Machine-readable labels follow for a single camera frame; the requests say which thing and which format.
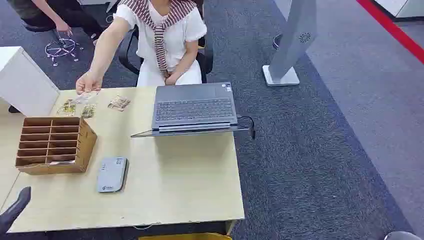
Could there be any seated person's left hand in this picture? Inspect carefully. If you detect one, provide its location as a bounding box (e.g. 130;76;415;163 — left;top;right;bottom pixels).
164;72;181;86

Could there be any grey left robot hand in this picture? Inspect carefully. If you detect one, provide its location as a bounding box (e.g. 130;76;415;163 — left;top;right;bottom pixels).
0;186;32;236

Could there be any seated person's right hand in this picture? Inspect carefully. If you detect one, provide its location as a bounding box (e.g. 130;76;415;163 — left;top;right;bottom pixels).
75;70;104;95

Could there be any crouching person's hand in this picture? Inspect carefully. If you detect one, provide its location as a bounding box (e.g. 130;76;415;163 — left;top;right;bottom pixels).
54;20;73;37

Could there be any chrome chair star base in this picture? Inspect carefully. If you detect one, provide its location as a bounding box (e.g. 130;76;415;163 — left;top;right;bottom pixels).
44;29;84;68

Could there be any crouching person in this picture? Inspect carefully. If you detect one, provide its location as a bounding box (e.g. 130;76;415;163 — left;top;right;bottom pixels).
6;0;104;38

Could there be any small green picture card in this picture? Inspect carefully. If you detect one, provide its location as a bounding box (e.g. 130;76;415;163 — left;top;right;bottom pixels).
81;103;97;119

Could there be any green yellow picture card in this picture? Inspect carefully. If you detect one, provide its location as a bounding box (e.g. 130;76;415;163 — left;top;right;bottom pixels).
56;99;78;117

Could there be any dark grey laptop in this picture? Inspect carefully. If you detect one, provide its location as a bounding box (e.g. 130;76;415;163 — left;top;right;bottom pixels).
130;82;251;138

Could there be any brown picture card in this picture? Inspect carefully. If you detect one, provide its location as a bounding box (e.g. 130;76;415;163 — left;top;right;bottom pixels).
107;95;132;112

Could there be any black office chair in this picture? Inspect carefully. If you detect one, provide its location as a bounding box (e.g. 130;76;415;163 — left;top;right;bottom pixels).
118;0;215;84

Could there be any seated person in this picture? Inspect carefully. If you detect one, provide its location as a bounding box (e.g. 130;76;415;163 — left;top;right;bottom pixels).
75;0;208;95

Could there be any wooden slotted card box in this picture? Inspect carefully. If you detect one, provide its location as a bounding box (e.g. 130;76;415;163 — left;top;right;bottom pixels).
14;115;98;176

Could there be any white cabinet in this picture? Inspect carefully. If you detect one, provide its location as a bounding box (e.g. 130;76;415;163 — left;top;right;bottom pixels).
0;46;61;117

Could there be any grey flat device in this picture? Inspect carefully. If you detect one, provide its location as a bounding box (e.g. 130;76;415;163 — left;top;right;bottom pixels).
96;156;129;194

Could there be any grey standing pillar kiosk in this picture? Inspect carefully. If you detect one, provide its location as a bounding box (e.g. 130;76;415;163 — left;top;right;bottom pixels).
262;0;319;88

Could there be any yellow object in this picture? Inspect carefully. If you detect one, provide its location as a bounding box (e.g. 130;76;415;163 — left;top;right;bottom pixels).
138;232;233;240

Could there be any white counter unit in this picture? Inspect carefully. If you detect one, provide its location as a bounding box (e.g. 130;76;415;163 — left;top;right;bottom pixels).
374;0;424;19

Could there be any black laptop cable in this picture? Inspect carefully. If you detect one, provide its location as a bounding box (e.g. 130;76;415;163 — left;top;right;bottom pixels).
236;115;257;141

